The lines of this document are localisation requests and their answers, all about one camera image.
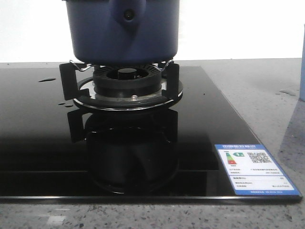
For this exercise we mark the black glass gas stove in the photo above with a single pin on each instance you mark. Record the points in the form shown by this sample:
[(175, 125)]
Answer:
[(50, 150)]

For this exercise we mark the right black burner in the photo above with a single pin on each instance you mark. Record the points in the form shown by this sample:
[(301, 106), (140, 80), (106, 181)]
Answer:
[(125, 81)]

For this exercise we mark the blue pot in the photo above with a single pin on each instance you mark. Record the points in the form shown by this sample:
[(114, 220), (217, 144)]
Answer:
[(123, 32)]

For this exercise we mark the right black pot support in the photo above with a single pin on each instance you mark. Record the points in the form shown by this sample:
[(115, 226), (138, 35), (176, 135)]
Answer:
[(77, 84)]

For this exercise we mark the blue energy label sticker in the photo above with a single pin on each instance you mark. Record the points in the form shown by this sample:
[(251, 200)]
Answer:
[(253, 171)]

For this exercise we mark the light blue plastic cup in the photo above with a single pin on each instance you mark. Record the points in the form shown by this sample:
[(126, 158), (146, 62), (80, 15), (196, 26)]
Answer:
[(302, 79)]

